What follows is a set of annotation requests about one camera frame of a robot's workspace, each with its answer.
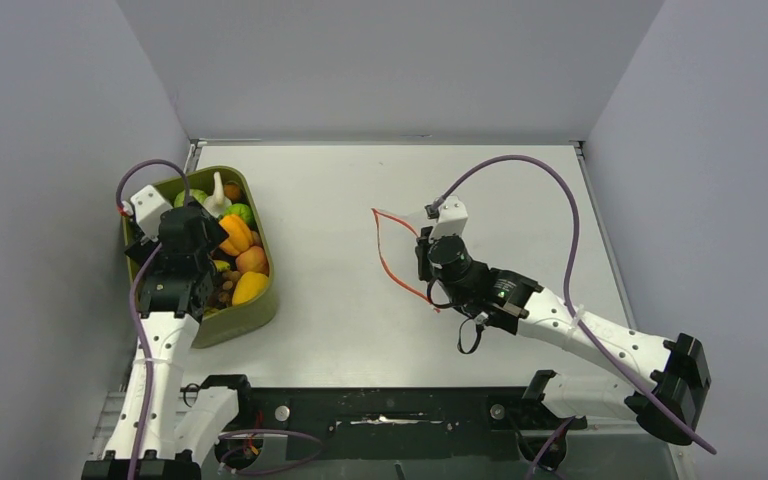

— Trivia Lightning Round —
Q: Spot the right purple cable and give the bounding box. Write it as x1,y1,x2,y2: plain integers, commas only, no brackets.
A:
431,154,718,480

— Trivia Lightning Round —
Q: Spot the yellow toy lemon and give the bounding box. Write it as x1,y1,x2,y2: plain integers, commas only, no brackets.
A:
231,271,269,306

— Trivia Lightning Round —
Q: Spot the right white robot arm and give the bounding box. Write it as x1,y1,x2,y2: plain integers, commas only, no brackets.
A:
415,227,711,445

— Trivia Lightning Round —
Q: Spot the small orange toy fruit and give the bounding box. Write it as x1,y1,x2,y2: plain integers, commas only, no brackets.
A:
223,182,245,204

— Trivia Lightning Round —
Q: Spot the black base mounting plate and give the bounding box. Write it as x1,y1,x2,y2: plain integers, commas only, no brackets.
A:
230,387,562,461

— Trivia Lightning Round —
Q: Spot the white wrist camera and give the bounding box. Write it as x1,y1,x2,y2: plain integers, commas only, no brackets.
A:
426,195,468,241
126,185,173,241

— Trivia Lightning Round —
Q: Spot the orange toy bell pepper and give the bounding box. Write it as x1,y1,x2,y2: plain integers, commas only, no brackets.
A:
219,214,254,257

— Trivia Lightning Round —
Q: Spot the yellow toy bell pepper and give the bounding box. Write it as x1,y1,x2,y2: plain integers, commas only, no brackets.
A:
213,260,231,273

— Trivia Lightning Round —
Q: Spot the peach toy fruit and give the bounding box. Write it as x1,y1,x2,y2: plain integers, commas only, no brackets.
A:
235,245,270,275

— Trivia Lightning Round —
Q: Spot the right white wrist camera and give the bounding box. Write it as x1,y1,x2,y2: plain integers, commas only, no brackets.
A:
426,195,468,241

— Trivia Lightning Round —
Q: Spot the clear zip bag orange zipper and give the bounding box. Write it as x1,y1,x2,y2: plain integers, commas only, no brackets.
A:
371,208,440,313

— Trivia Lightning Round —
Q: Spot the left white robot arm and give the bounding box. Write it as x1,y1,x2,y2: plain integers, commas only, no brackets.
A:
81,202,251,479

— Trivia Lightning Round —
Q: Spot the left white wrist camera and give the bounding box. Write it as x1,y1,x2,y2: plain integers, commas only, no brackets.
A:
126,185,173,241

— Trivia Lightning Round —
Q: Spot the white toy garlic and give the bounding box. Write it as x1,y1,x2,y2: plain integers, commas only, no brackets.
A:
202,172,232,218

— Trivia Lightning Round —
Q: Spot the olive green food bin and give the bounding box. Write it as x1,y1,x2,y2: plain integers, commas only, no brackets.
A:
121,165,281,350

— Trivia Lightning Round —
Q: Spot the light green toy lettuce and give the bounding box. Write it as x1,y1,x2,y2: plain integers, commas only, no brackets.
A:
173,189,208,208

